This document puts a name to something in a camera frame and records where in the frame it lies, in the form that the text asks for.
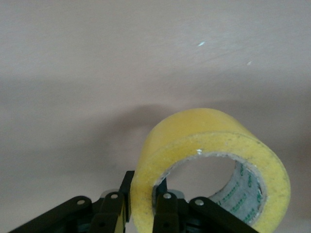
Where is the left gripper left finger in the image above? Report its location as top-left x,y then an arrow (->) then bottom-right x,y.
9,171 -> 136,233

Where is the brown table cover sheet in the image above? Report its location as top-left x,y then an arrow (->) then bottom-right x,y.
0,0 -> 311,233

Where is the yellowish packing tape roll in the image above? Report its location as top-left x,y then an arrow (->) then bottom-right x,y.
130,109 -> 292,233

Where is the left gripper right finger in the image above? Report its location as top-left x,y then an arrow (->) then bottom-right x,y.
152,178 -> 258,233

